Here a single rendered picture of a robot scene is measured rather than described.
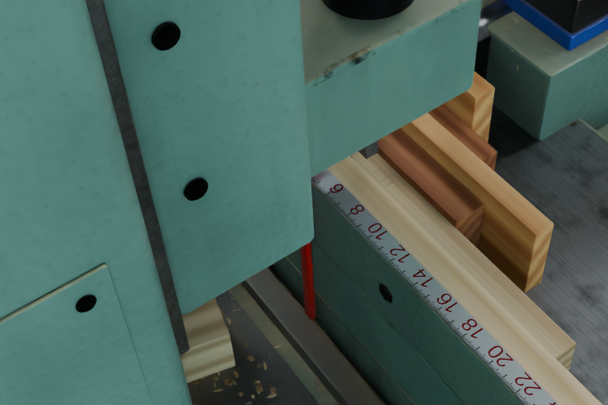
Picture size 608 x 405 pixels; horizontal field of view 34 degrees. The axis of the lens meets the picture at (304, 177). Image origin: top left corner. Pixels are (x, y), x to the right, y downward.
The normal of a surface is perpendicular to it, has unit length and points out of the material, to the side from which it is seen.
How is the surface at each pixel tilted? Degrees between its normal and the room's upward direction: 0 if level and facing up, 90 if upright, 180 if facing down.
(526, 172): 0
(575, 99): 90
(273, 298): 0
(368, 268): 90
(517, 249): 90
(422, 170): 0
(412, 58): 90
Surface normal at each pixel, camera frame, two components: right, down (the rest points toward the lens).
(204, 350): 0.36, 0.69
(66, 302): 0.57, 0.60
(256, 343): -0.04, -0.66
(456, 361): -0.82, 0.46
